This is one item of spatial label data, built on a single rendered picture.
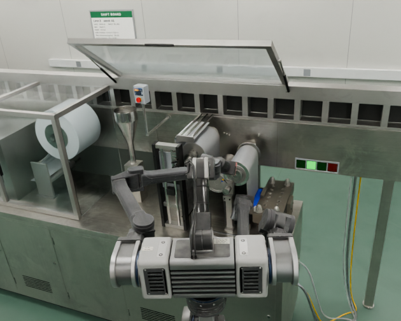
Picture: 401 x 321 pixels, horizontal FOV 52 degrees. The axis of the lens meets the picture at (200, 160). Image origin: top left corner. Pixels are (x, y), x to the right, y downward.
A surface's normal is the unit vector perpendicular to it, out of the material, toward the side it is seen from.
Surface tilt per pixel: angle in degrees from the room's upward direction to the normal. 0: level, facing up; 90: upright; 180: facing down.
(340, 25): 90
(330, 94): 90
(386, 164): 90
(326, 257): 0
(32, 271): 90
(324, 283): 0
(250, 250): 0
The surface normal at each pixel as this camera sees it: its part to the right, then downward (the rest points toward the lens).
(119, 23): -0.36, 0.44
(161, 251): -0.07, -0.89
